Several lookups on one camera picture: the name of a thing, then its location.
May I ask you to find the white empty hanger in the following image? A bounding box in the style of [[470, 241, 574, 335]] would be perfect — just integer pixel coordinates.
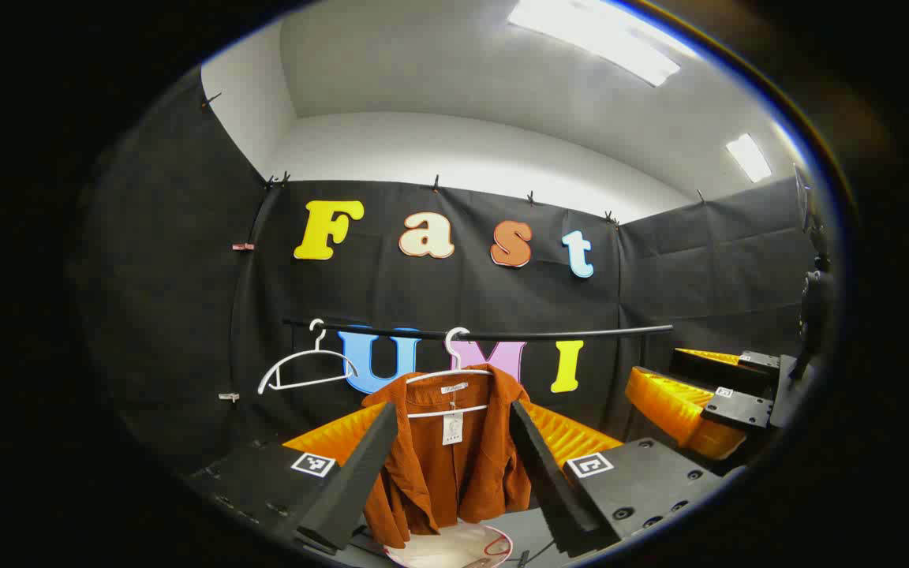
[[257, 318, 361, 395]]

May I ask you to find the row of black cloth clips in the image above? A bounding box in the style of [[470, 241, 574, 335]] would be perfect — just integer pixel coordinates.
[[200, 92, 708, 227]]

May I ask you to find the rust orange corduroy shirt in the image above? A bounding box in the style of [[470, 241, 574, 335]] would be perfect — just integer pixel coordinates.
[[360, 363, 534, 549]]

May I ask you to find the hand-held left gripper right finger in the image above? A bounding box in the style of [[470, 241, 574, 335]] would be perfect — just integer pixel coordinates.
[[508, 399, 731, 558]]

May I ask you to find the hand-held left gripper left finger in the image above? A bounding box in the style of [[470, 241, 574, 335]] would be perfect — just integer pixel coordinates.
[[186, 402, 400, 553]]

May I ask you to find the small ceiling light panel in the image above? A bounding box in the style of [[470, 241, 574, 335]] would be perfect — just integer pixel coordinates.
[[725, 133, 772, 184]]

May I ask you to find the black clothes rack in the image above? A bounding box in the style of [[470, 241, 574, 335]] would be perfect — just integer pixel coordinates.
[[281, 318, 675, 342]]

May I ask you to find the white shirt hanger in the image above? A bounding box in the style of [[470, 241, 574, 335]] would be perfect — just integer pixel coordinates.
[[406, 326, 496, 419]]

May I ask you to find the pink round laundry hamper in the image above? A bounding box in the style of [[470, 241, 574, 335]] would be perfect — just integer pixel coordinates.
[[383, 521, 514, 568]]

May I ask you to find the large ceiling light panel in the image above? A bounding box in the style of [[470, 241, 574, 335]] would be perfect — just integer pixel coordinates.
[[508, 0, 684, 88]]

